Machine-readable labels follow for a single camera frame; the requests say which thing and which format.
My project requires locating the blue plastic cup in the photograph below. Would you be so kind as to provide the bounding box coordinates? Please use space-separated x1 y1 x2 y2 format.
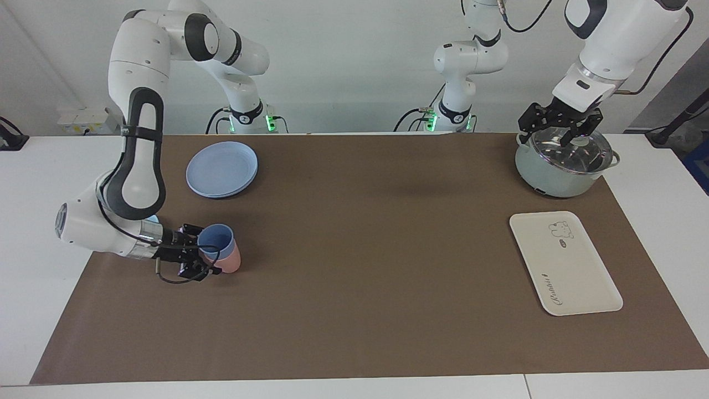
198 224 235 260

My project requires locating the pink plastic cup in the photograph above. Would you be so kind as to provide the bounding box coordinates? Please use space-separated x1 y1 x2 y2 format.
208 241 242 274

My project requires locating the cream tray with bear print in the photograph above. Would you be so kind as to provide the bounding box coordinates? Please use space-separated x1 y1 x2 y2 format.
509 211 624 316

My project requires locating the glass pot lid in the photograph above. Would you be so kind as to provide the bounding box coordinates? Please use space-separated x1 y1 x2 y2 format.
530 125 614 176

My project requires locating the pale green cooking pot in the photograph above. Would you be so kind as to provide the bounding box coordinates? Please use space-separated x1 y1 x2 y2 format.
515 132 621 198

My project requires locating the blue plastic plate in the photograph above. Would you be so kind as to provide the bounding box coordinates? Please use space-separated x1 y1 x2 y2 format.
186 141 259 199

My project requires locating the black stand leg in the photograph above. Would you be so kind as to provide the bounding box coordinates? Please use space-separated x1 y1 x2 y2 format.
645 91 709 148

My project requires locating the blue crate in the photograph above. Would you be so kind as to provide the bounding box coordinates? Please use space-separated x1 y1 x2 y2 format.
680 139 709 196

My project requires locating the brown table mat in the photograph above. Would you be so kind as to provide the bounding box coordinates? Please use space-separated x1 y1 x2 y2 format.
29 133 709 386

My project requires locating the white power strip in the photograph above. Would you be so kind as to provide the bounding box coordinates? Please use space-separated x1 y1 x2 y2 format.
57 107 122 135

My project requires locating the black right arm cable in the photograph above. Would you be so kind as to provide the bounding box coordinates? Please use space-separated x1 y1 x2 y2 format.
99 197 222 284

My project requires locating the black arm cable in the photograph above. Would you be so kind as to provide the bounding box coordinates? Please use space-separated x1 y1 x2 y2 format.
497 0 694 95
99 197 222 284

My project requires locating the black base cable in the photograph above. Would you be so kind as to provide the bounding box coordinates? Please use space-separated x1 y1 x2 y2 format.
393 83 446 132
206 108 232 135

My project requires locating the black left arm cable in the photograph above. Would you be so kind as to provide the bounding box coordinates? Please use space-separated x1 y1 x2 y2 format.
497 0 694 95

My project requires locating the black clamp mount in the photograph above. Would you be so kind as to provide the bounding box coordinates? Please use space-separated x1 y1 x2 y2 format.
0 116 29 151

